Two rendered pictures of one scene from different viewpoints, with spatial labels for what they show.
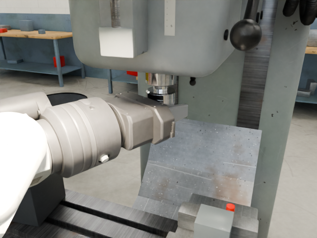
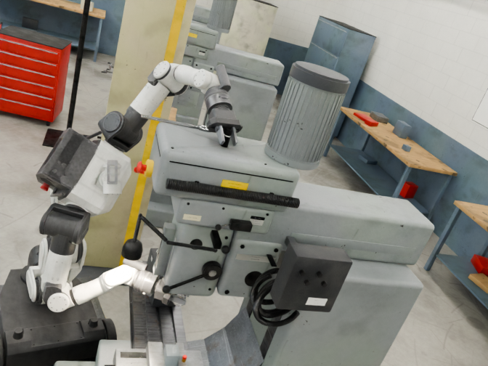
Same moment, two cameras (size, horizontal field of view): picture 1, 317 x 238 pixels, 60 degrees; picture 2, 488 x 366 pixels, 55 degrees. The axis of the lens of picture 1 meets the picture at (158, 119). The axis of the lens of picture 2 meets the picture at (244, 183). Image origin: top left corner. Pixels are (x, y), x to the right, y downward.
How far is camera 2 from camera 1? 166 cm
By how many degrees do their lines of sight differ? 43
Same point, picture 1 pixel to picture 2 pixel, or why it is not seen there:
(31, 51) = (392, 158)
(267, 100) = (271, 346)
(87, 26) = not seen: hidden behind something
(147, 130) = (160, 296)
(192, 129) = (247, 330)
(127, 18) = (156, 265)
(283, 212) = not seen: outside the picture
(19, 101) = (139, 263)
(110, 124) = (149, 286)
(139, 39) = (158, 271)
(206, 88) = not seen: hidden behind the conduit
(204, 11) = (168, 277)
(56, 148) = (133, 281)
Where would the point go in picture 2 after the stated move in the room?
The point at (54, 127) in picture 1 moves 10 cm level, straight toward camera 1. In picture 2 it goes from (136, 276) to (118, 286)
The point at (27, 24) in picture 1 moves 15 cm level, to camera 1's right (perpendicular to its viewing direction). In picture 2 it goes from (401, 129) to (410, 133)
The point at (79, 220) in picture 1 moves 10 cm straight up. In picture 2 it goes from (164, 319) to (168, 303)
